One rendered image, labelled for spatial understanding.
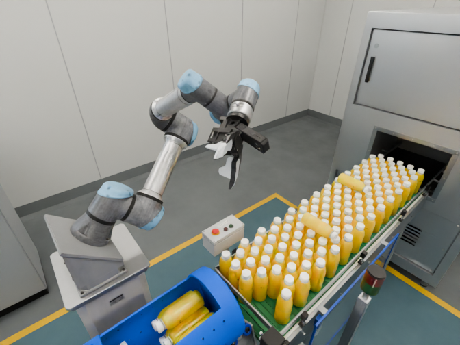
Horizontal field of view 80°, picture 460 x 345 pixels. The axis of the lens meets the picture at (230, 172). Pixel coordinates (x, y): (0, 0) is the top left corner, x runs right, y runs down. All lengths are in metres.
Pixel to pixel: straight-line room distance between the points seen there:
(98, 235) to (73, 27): 2.49
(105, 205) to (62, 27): 2.42
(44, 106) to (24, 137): 0.37
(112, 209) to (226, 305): 0.54
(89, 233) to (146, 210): 0.22
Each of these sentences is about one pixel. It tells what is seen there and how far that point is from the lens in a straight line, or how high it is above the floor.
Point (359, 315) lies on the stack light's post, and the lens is 1.33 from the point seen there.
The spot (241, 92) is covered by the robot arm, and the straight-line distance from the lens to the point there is 0.87.
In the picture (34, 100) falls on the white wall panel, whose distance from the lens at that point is 3.35.
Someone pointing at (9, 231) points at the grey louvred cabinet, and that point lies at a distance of 2.41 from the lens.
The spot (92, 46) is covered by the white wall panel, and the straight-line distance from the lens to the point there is 3.36.
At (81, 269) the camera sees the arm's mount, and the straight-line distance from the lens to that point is 1.14.
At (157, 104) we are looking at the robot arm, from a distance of 1.17.
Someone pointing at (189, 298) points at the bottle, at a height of 1.14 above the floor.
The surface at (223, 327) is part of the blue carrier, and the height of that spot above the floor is 1.17.
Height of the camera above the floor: 2.08
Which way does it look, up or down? 33 degrees down
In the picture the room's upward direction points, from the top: straight up
